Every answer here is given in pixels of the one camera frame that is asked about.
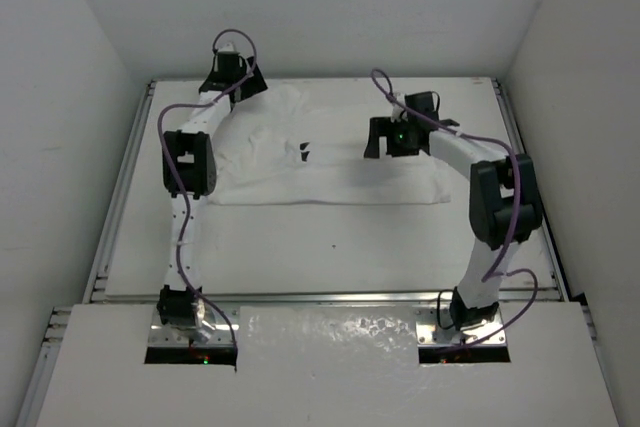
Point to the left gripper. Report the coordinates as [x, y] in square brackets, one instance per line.
[251, 83]

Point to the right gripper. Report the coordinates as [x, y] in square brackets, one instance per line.
[380, 126]

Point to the white t-shirt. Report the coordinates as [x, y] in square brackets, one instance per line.
[288, 146]

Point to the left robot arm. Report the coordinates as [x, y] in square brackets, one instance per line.
[190, 174]

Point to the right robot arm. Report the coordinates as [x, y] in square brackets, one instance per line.
[504, 206]

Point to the white front cover panel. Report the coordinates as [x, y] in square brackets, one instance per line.
[326, 367]

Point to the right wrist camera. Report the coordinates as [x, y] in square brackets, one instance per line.
[399, 113]

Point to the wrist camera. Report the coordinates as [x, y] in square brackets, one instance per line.
[399, 113]
[225, 47]

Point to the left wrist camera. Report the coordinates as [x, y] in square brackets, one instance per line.
[225, 47]

